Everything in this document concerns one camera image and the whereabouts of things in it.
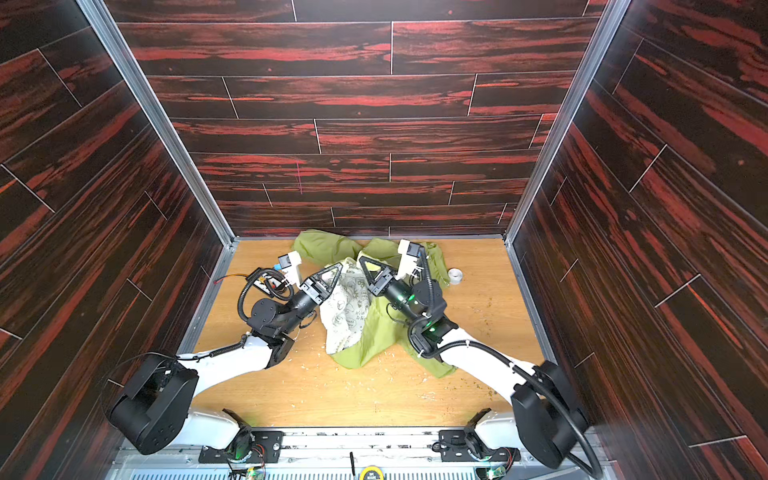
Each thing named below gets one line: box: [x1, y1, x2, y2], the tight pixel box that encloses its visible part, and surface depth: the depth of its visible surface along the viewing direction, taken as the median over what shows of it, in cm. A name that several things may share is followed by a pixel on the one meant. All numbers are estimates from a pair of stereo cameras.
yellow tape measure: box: [360, 466, 385, 480], surface depth 71 cm
